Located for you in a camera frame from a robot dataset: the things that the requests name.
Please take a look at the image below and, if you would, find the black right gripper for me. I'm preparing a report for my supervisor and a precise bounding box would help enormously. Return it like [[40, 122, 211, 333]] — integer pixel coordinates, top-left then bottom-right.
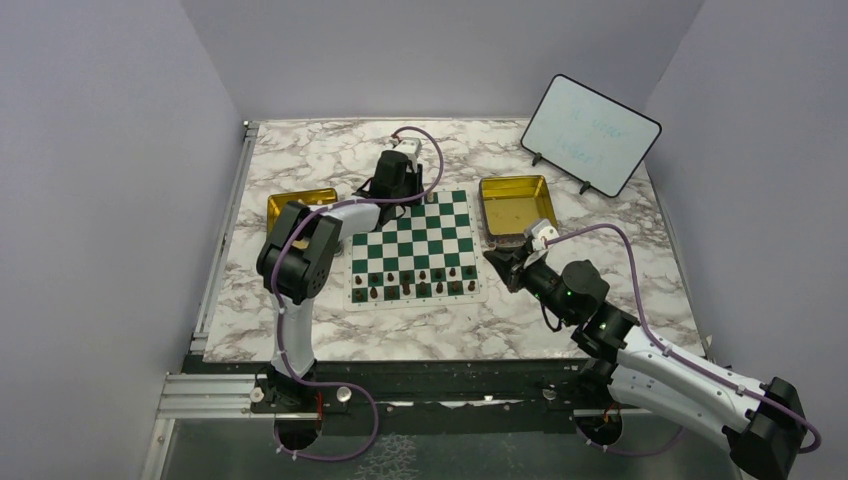
[[486, 243, 575, 324]]

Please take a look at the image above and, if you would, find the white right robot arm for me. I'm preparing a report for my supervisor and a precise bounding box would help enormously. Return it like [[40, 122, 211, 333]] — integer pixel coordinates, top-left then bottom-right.
[[483, 247, 809, 479]]

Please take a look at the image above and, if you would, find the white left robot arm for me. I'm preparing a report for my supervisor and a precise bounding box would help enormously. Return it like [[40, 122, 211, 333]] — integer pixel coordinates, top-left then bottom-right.
[[256, 139, 426, 411]]

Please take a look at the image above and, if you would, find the green white chess board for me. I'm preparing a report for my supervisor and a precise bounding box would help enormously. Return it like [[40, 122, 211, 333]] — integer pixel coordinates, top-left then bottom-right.
[[344, 189, 488, 312]]

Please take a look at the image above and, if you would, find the right gold metal tin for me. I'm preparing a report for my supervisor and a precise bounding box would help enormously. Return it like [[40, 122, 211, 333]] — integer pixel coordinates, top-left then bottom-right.
[[479, 175, 558, 243]]

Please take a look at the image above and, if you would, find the gold metal tin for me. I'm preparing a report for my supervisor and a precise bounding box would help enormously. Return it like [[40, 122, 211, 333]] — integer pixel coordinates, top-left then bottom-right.
[[265, 188, 344, 256], [479, 175, 558, 243]]

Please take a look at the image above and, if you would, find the left gold metal tin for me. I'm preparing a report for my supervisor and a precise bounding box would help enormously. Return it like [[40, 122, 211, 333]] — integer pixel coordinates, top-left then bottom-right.
[[265, 188, 344, 256]]

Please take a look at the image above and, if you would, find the small whiteboard on stand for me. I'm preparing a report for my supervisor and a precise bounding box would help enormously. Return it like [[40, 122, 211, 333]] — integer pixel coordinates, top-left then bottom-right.
[[520, 74, 662, 198]]

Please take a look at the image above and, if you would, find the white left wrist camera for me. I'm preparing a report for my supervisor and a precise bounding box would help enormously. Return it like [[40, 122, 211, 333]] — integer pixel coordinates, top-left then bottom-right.
[[393, 137, 422, 158]]

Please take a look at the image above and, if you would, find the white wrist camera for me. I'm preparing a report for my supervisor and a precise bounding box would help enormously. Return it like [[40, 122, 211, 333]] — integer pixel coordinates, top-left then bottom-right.
[[525, 218, 559, 251], [393, 137, 422, 158]]

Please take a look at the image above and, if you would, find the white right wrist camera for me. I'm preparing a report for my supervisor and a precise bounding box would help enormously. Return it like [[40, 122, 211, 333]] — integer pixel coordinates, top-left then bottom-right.
[[525, 218, 559, 251]]

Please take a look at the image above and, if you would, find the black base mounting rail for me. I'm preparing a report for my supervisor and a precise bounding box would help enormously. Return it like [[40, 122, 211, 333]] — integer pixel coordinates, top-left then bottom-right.
[[249, 359, 613, 436]]

